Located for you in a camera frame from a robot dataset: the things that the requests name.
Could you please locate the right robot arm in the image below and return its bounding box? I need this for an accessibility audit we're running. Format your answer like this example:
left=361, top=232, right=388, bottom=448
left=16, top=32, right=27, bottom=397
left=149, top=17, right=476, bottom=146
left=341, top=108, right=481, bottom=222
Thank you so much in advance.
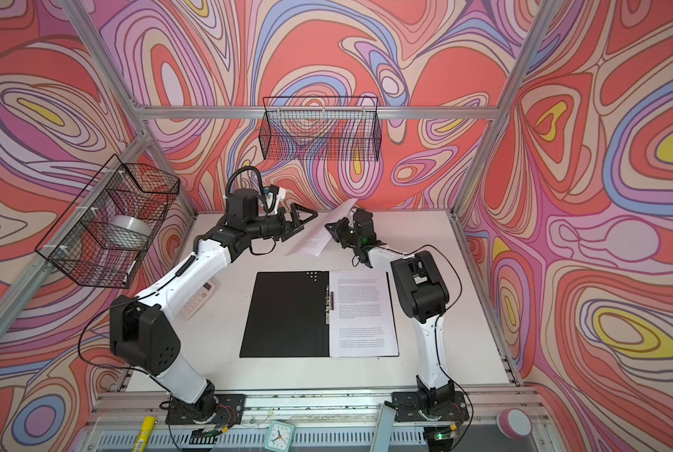
left=325, top=208, right=455, bottom=419

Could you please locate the white calculator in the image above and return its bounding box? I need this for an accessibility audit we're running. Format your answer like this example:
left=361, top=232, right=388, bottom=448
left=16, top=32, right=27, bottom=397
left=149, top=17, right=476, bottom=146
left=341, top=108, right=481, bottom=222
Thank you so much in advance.
left=180, top=281, right=218, bottom=321

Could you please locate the red folder with black interior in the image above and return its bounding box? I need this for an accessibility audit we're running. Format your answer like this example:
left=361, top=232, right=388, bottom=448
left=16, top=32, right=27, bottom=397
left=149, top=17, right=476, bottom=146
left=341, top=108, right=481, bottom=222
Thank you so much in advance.
left=239, top=269, right=400, bottom=360

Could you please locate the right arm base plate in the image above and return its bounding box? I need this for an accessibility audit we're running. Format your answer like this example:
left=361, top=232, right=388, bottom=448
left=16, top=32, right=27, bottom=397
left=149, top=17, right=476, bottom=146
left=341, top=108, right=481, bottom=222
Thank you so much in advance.
left=390, top=391, right=470, bottom=425

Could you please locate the black wire basket left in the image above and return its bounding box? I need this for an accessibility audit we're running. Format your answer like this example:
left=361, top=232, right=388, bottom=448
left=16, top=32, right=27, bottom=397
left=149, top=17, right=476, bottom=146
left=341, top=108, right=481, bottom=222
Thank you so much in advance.
left=35, top=156, right=180, bottom=289

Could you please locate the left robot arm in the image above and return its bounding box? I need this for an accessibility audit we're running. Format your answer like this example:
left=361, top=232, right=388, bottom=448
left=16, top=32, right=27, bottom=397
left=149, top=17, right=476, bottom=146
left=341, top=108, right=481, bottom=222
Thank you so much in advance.
left=109, top=203, right=318, bottom=424

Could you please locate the printed paper sheet back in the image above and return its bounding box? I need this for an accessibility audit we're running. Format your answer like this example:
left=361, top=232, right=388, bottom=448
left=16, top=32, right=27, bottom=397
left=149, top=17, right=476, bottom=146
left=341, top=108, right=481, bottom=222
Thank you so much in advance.
left=329, top=269, right=400, bottom=358

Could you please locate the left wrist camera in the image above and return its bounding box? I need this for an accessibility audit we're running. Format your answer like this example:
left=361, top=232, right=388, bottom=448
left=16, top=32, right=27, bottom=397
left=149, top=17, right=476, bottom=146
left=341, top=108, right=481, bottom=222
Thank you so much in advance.
left=225, top=186, right=288, bottom=220

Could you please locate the small teal clock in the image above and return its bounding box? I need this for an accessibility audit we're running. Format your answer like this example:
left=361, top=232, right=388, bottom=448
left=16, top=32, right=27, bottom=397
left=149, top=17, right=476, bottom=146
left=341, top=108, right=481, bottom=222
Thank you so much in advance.
left=264, top=421, right=295, bottom=452

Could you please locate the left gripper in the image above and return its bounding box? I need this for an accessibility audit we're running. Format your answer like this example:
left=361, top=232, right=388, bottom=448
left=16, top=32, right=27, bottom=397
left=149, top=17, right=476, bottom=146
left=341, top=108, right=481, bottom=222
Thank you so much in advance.
left=243, top=205, right=316, bottom=243

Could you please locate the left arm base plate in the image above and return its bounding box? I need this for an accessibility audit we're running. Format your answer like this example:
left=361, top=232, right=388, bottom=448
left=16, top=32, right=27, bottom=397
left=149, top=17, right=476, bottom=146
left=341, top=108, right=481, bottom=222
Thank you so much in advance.
left=160, top=393, right=246, bottom=427

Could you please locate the black wire basket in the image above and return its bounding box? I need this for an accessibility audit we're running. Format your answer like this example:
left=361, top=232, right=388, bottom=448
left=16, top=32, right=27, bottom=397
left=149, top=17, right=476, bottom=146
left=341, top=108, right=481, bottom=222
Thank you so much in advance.
left=259, top=94, right=382, bottom=161
left=35, top=156, right=180, bottom=289

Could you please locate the printed paper sheet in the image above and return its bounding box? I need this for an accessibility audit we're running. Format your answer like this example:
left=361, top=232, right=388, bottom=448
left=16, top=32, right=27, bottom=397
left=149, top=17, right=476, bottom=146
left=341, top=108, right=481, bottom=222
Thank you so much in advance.
left=329, top=269, right=400, bottom=358
left=287, top=198, right=357, bottom=257

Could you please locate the black wire basket back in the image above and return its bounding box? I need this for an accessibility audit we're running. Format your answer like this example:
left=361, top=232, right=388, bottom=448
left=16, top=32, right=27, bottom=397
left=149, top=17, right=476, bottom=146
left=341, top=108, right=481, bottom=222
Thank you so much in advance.
left=259, top=94, right=382, bottom=161

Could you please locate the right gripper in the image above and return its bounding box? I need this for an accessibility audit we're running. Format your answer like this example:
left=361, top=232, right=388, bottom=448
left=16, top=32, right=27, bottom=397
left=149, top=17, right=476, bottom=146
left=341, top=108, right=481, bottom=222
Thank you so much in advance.
left=326, top=215, right=363, bottom=248

